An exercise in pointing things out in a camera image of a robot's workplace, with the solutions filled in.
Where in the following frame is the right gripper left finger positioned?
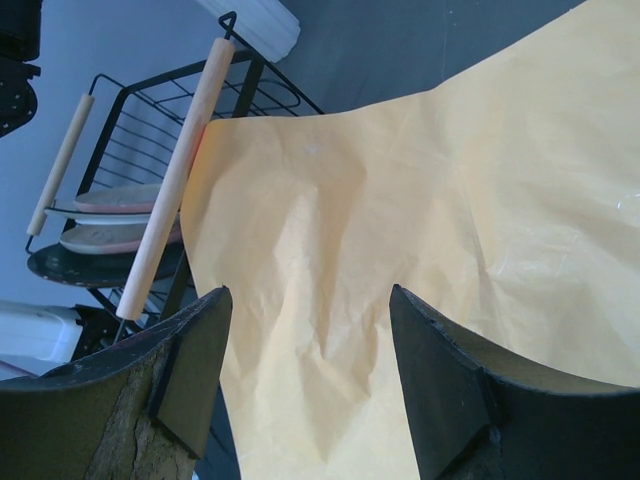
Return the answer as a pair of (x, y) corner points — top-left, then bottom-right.
(1, 287), (233, 479)

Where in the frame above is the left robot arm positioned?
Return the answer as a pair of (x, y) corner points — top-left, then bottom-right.
(1, 0), (43, 137)

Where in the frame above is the black wire dish rack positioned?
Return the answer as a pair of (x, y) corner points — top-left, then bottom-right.
(24, 11), (326, 346)

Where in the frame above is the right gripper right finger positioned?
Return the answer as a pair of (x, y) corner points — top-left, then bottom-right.
(389, 286), (639, 479)

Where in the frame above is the white plate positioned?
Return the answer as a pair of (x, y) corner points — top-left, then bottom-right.
(45, 208), (150, 225)

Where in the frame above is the blue plate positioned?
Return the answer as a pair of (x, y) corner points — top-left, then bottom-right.
(26, 241), (187, 288)

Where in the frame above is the orange paper flower bouquet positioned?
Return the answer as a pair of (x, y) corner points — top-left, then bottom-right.
(181, 1), (639, 479)

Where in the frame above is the pink rimmed plate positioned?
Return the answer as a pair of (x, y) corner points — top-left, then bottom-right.
(59, 224), (147, 255)

